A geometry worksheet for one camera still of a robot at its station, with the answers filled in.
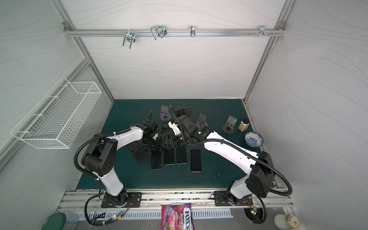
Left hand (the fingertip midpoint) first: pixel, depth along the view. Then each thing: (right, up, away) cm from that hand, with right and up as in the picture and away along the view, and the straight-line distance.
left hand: (160, 148), depth 91 cm
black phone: (-1, -6, -5) cm, 8 cm away
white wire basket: (-46, +20, -23) cm, 55 cm away
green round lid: (-38, -23, -32) cm, 54 cm away
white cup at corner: (+61, -23, -32) cm, 72 cm away
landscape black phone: (+18, +24, +12) cm, 32 cm away
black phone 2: (+23, -6, -6) cm, 24 cm away
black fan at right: (+53, -29, -19) cm, 64 cm away
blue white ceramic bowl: (+63, +5, +4) cm, 63 cm away
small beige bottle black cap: (+56, +15, +5) cm, 58 cm away
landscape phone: (+14, -4, -3) cm, 15 cm away
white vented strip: (0, -28, -21) cm, 35 cm away
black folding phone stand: (-12, -3, -2) cm, 13 cm away
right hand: (+8, +9, -18) cm, 22 cm away
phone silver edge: (+1, +10, +13) cm, 16 cm away
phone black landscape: (+6, -4, -3) cm, 8 cm away
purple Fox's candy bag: (+13, -27, -24) cm, 38 cm away
